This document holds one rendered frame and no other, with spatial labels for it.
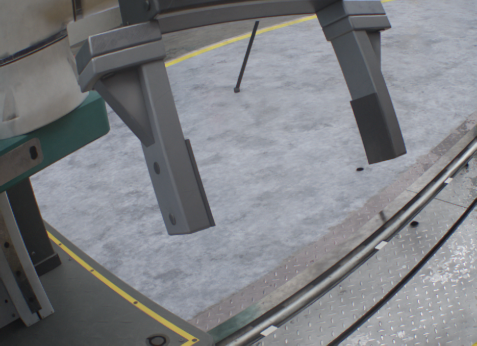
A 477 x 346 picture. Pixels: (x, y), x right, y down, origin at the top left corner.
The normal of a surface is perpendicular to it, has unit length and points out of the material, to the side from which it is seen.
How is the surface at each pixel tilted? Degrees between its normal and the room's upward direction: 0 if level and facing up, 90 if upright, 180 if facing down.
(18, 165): 90
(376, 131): 83
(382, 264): 0
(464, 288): 0
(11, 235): 90
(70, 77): 68
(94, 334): 0
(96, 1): 134
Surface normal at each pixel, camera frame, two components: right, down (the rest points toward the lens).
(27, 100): 0.24, -0.01
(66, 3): 0.42, 0.73
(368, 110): -0.82, 0.25
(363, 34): 0.49, -0.15
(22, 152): 0.69, 0.19
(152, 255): -0.16, -0.90
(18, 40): 0.35, 0.35
